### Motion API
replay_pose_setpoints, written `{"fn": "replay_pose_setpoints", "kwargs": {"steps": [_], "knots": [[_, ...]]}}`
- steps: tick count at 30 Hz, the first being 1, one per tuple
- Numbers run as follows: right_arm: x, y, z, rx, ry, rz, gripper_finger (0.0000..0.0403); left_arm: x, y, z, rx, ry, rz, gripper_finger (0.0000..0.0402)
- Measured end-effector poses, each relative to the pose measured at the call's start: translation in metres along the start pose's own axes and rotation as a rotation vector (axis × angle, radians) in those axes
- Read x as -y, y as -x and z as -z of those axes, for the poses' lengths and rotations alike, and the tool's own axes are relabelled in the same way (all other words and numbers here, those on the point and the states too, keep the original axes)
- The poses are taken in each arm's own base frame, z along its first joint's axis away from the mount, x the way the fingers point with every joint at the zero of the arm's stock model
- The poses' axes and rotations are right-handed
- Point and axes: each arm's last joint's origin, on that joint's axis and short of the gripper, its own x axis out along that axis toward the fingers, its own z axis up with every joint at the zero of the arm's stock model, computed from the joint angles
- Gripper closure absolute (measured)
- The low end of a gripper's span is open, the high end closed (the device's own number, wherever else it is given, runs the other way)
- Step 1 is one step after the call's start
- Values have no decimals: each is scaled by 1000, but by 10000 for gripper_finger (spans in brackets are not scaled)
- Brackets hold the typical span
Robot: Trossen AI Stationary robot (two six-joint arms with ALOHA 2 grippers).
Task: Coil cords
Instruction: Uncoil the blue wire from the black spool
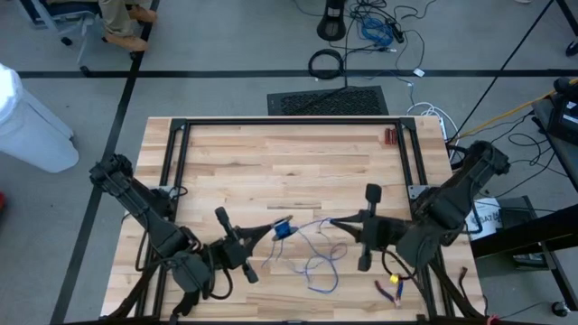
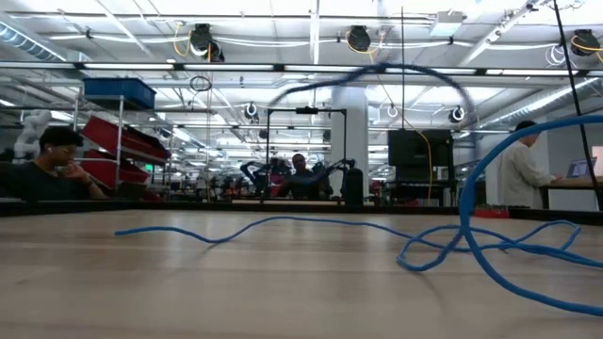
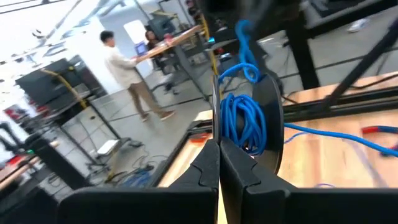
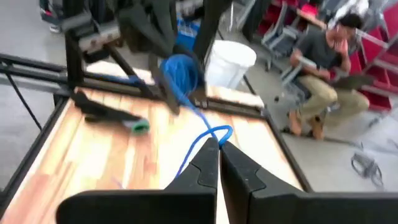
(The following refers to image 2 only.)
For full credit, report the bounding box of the blue cord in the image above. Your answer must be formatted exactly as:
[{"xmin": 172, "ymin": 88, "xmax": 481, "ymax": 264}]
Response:
[{"xmin": 113, "ymin": 62, "xmax": 603, "ymax": 317}]

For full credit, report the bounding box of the person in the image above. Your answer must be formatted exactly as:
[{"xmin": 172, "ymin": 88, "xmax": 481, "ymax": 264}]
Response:
[
  {"xmin": 277, "ymin": 153, "xmax": 334, "ymax": 202},
  {"xmin": 0, "ymin": 125, "xmax": 110, "ymax": 202},
  {"xmin": 497, "ymin": 120, "xmax": 564, "ymax": 209}
]

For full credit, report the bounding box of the black cylinder stand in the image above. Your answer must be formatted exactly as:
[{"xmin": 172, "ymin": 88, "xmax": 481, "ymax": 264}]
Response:
[{"xmin": 342, "ymin": 167, "xmax": 366, "ymax": 207}]

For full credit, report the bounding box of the white pillar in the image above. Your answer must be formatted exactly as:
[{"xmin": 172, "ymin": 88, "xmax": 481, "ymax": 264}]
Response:
[{"xmin": 330, "ymin": 86, "xmax": 370, "ymax": 199}]

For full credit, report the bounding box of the black equipment cabinet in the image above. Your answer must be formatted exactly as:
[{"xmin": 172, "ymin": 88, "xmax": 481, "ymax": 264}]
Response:
[{"xmin": 386, "ymin": 128, "xmax": 455, "ymax": 208}]

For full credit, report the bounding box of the long ceiling light strip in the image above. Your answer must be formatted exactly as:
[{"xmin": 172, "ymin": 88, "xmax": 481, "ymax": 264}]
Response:
[{"xmin": 0, "ymin": 60, "xmax": 603, "ymax": 78}]

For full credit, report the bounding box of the shelf rack with red bins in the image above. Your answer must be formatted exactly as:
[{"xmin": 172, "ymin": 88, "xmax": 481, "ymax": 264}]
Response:
[{"xmin": 70, "ymin": 93, "xmax": 174, "ymax": 203}]

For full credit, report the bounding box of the small red block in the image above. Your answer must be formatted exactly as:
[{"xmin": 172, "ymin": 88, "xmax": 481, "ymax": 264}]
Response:
[{"xmin": 473, "ymin": 204, "xmax": 512, "ymax": 219}]

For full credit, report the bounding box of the blue plastic bin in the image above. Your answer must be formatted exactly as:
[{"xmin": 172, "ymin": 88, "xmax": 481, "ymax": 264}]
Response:
[{"xmin": 83, "ymin": 77, "xmax": 157, "ymax": 111}]

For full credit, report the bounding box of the wooden desk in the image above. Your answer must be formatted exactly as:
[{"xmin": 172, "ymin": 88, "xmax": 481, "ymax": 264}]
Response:
[{"xmin": 540, "ymin": 177, "xmax": 603, "ymax": 211}]

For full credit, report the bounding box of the open laptop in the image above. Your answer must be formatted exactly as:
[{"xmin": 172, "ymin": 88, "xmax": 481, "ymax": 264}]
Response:
[{"xmin": 566, "ymin": 158, "xmax": 597, "ymax": 179}]

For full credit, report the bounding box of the black gantry frame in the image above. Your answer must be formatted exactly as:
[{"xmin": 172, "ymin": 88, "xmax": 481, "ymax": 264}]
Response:
[{"xmin": 265, "ymin": 106, "xmax": 349, "ymax": 202}]

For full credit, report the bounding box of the yellow hanging cable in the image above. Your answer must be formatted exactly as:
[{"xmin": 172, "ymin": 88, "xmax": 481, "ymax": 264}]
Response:
[{"xmin": 414, "ymin": 129, "xmax": 433, "ymax": 202}]

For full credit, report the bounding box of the black ceiling cable reel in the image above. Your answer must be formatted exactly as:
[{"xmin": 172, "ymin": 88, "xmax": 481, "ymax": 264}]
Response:
[
  {"xmin": 190, "ymin": 23, "xmax": 225, "ymax": 63},
  {"xmin": 570, "ymin": 28, "xmax": 602, "ymax": 57},
  {"xmin": 346, "ymin": 25, "xmax": 373, "ymax": 53}
]

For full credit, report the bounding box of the black diagonal cable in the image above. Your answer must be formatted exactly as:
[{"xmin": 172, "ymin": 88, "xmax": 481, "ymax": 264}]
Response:
[{"xmin": 551, "ymin": 0, "xmax": 603, "ymax": 208}]

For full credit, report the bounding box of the silver ventilation duct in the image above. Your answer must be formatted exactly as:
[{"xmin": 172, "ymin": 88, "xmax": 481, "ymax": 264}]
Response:
[{"xmin": 0, "ymin": 21, "xmax": 67, "ymax": 62}]

